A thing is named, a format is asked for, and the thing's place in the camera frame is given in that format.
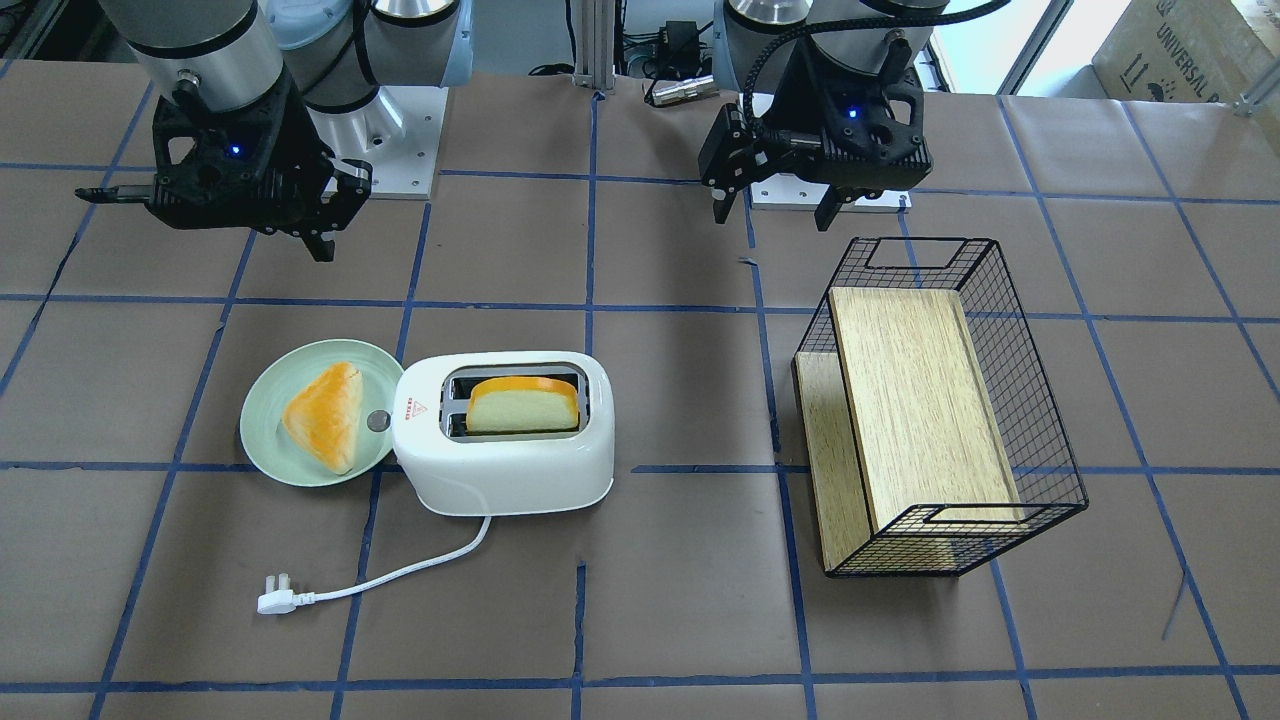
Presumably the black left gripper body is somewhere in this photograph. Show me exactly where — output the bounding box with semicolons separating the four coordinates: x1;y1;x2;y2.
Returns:
699;45;932;196

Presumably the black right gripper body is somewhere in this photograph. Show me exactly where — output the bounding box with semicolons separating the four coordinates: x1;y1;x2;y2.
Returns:
285;95;372;241

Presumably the white two-slot toaster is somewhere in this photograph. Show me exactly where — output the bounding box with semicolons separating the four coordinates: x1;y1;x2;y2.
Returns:
389;350;616;518

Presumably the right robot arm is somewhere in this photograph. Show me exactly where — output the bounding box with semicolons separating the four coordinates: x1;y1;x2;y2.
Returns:
76;1;474;263

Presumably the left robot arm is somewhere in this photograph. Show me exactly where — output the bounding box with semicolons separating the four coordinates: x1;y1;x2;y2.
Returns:
698;1;1004;231

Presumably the yellow bread slice in toaster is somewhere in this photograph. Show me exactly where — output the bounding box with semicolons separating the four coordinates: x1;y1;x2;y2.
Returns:
465;375;580;436

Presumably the triangular orange bread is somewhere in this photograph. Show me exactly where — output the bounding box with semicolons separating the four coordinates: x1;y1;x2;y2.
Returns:
282;361;364;474

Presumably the light green plate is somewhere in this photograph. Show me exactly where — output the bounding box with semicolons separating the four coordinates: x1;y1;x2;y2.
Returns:
239;340;404;488

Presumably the light wooden shelf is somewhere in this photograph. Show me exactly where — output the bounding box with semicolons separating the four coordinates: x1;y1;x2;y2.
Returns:
794;287;1029;577

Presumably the cardboard box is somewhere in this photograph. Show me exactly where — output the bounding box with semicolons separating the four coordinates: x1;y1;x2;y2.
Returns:
1092;1;1279;102

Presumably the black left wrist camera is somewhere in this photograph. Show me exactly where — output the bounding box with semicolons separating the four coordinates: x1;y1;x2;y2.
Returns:
820;29;932;196

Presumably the black cable bundle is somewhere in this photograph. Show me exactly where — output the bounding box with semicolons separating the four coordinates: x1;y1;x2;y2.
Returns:
620;18;721;109

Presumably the aluminium frame post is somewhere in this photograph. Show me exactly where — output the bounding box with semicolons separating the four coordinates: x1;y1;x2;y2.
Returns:
570;1;622;96

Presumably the black wire basket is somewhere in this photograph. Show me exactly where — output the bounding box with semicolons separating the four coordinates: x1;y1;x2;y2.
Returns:
792;237;1089;578

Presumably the white toaster power cable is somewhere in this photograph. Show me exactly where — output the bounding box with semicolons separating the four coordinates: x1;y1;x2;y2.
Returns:
256;514;493;616

